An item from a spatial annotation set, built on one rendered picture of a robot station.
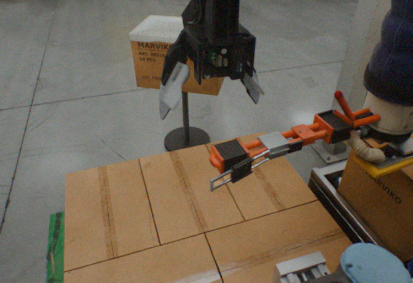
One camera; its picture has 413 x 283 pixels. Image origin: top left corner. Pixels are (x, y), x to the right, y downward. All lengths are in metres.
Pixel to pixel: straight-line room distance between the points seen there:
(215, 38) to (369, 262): 0.48
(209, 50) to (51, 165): 2.60
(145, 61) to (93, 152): 0.99
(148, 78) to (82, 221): 1.13
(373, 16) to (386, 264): 1.87
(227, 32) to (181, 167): 1.50
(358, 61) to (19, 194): 2.58
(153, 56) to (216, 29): 1.90
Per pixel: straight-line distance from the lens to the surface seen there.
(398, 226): 1.54
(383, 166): 1.16
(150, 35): 2.24
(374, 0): 2.37
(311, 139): 1.00
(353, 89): 2.58
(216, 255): 1.49
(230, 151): 0.88
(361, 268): 0.67
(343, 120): 1.09
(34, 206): 2.65
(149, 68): 2.35
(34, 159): 3.05
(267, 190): 1.74
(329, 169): 1.86
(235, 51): 0.40
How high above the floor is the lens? 1.80
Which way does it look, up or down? 36 degrees down
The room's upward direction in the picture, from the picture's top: straight up
